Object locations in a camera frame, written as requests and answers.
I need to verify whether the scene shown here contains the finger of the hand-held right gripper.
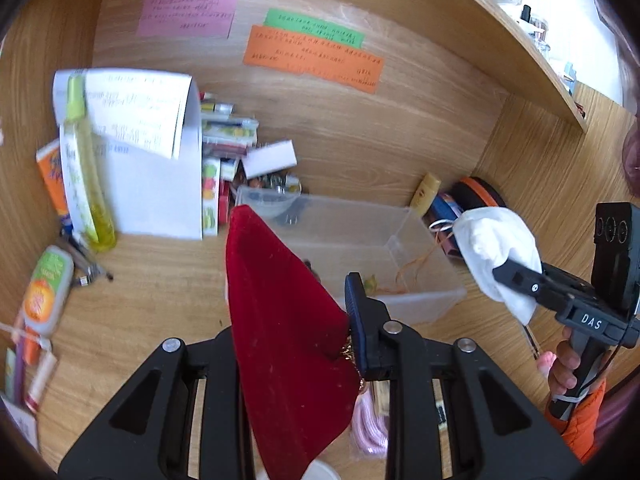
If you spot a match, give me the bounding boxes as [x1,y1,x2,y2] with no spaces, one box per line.
[492,256,568,313]
[542,261,597,295]

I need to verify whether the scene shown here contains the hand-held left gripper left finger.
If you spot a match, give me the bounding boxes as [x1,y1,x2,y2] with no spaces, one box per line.
[57,325,257,480]

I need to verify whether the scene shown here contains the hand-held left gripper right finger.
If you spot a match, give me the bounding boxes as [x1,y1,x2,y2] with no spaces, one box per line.
[344,272,586,480]

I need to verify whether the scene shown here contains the white sock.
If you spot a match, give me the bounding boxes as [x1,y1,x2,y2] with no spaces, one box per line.
[452,206,543,325]

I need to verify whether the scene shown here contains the red velvet pouch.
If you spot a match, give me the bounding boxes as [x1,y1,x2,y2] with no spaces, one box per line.
[225,204,365,480]

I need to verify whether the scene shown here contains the clear plastic storage box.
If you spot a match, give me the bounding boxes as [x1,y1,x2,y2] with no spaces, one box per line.
[235,185,468,326]

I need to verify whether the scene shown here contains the white round jar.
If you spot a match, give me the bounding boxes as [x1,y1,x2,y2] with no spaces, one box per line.
[300,461,348,480]

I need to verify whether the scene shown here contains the person's right forearm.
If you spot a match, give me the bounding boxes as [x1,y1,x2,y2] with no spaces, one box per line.
[545,379,610,465]

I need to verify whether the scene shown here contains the wooden desktop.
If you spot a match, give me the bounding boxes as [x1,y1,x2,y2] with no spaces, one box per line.
[0,175,566,480]

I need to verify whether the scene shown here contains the person's right hand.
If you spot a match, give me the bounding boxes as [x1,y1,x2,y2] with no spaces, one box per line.
[536,340,587,403]

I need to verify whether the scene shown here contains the black case with orange zipper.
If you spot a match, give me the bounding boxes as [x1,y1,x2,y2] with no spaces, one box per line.
[450,176,506,216]

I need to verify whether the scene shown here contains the blue patchwork pouch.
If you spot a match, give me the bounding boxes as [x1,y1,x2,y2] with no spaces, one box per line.
[429,192,468,261]

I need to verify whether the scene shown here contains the yellow lotion bottle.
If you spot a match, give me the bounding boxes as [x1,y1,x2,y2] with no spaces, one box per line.
[410,172,443,211]

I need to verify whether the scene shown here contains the bowl of trinkets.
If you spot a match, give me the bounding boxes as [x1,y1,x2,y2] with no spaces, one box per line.
[245,172,303,196]

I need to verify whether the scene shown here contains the bundle of dark pens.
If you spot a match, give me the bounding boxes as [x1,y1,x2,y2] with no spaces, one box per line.
[60,230,115,288]

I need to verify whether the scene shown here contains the white paper sheets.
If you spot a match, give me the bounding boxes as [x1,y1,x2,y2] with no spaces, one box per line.
[54,67,205,241]

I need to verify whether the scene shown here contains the small white cardboard box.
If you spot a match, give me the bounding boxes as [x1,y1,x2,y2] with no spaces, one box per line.
[241,141,298,178]

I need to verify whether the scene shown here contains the white tube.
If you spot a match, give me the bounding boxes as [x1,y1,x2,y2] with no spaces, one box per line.
[27,351,58,413]

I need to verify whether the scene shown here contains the green and orange packet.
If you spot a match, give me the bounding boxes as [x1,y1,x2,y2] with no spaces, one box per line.
[24,246,75,336]

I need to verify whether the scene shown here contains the orange pen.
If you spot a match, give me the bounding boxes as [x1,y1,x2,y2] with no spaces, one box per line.
[19,305,41,366]

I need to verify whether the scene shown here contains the yellow-green spray bottle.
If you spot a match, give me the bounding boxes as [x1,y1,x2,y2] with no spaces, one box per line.
[59,74,118,253]

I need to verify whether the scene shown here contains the stack of books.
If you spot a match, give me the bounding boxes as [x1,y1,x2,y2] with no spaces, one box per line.
[200,91,261,236]

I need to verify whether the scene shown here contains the clear glass jar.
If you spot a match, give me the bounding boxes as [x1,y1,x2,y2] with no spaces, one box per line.
[530,17,551,55]

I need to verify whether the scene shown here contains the wooden shelf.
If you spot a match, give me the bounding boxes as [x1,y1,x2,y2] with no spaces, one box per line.
[415,0,591,133]

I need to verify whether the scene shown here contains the orange paper note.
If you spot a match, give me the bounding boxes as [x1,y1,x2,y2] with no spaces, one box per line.
[243,25,386,95]

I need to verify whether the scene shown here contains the green paper note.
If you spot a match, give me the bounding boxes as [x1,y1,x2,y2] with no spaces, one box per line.
[262,8,367,47]

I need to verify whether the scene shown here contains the pink paper note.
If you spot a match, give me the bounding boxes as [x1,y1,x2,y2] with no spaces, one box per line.
[136,0,242,39]

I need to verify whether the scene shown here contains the pink rope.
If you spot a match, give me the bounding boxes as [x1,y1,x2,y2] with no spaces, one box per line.
[350,385,391,458]

